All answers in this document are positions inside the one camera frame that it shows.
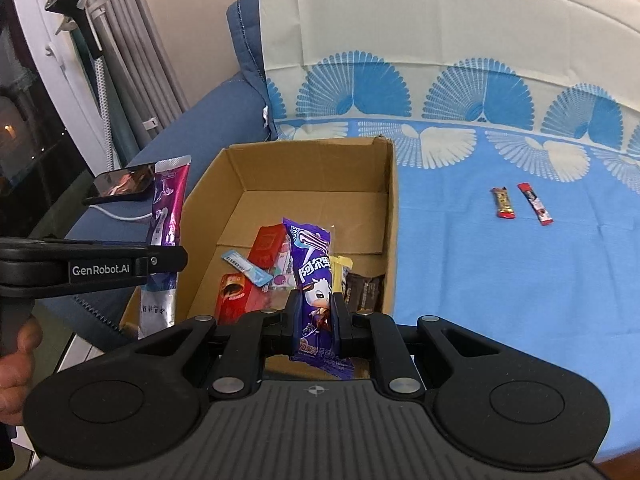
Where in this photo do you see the white window frame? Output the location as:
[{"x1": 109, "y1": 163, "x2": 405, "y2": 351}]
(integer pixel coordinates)
[{"x1": 9, "y1": 0, "x2": 117, "y2": 172}]

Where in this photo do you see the blue fabric sofa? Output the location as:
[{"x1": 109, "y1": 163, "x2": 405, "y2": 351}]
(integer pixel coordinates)
[{"x1": 50, "y1": 0, "x2": 281, "y2": 341}]

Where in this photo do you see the white charging cable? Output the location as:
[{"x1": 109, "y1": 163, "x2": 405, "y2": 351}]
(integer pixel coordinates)
[{"x1": 94, "y1": 204, "x2": 154, "y2": 224}]

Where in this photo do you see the red snack packet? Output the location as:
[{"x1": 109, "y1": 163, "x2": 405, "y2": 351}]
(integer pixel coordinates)
[{"x1": 247, "y1": 225, "x2": 292, "y2": 311}]

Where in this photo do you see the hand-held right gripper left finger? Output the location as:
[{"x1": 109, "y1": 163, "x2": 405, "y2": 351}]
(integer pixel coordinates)
[{"x1": 132, "y1": 290, "x2": 304, "y2": 401}]

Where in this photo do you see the small gold snack bar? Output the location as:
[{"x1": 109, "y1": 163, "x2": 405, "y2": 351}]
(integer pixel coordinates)
[{"x1": 490, "y1": 186, "x2": 517, "y2": 221}]

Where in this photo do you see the black handheld device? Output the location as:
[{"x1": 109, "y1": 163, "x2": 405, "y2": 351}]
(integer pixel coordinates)
[{"x1": 45, "y1": 0, "x2": 104, "y2": 59}]

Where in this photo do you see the clear candy bag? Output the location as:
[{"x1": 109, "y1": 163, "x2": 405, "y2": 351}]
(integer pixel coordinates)
[{"x1": 252, "y1": 240, "x2": 301, "y2": 311}]

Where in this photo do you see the black smartphone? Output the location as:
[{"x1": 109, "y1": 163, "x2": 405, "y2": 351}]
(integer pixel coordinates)
[{"x1": 82, "y1": 161, "x2": 158, "y2": 206}]

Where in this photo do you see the light blue snack stick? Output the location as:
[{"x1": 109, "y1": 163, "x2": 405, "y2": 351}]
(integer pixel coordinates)
[{"x1": 221, "y1": 250, "x2": 272, "y2": 287}]

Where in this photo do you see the thin red snack stick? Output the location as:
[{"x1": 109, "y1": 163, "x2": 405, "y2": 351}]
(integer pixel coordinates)
[{"x1": 516, "y1": 182, "x2": 555, "y2": 226}]

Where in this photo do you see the blue cream printed sheet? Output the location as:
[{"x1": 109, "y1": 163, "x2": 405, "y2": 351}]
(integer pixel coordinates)
[{"x1": 260, "y1": 0, "x2": 640, "y2": 461}]

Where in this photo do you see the person's left hand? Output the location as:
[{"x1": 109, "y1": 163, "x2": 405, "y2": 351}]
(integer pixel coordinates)
[{"x1": 0, "y1": 317, "x2": 44, "y2": 427}]

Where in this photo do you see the brown cardboard box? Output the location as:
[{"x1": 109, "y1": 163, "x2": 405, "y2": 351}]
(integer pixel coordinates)
[{"x1": 119, "y1": 135, "x2": 401, "y2": 381}]

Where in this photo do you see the dark brown snack packet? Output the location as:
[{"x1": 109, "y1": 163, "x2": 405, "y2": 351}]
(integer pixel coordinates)
[{"x1": 345, "y1": 272, "x2": 387, "y2": 312}]

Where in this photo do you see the yellow snack stick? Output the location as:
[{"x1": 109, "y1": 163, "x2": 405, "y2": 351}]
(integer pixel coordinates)
[{"x1": 330, "y1": 255, "x2": 354, "y2": 307}]

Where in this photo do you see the red coffee sachet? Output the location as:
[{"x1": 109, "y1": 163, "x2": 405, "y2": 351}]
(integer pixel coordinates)
[{"x1": 215, "y1": 272, "x2": 252, "y2": 326}]

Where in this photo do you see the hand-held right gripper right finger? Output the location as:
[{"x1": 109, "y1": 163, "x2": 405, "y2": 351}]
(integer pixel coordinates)
[{"x1": 331, "y1": 291, "x2": 507, "y2": 400}]

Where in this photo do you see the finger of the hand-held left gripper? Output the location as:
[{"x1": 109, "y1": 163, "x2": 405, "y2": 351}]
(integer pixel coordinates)
[{"x1": 145, "y1": 244, "x2": 189, "y2": 277}]

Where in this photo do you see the grey curtain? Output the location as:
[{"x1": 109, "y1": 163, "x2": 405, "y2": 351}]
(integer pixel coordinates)
[{"x1": 75, "y1": 0, "x2": 192, "y2": 171}]

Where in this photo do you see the long purple white sachet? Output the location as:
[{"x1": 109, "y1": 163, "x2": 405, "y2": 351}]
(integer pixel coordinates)
[{"x1": 137, "y1": 156, "x2": 193, "y2": 341}]

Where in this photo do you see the purple cartoon snack packet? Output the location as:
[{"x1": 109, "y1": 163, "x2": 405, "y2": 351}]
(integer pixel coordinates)
[{"x1": 282, "y1": 217, "x2": 357, "y2": 382}]

